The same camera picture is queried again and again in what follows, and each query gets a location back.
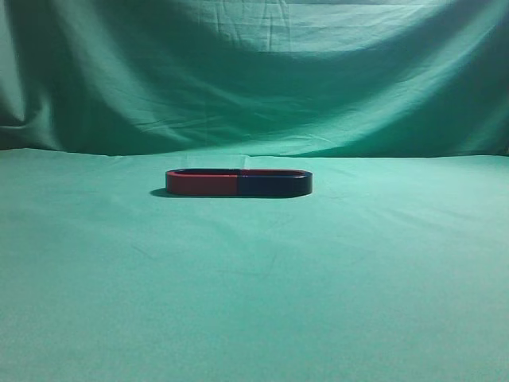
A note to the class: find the horseshoe magnet blue front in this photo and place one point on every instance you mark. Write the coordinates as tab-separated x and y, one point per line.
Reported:
274	183

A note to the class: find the left horseshoe magnet red front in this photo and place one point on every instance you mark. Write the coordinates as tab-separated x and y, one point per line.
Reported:
202	182

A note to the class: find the green cloth backdrop and cover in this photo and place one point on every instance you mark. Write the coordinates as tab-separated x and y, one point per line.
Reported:
395	266

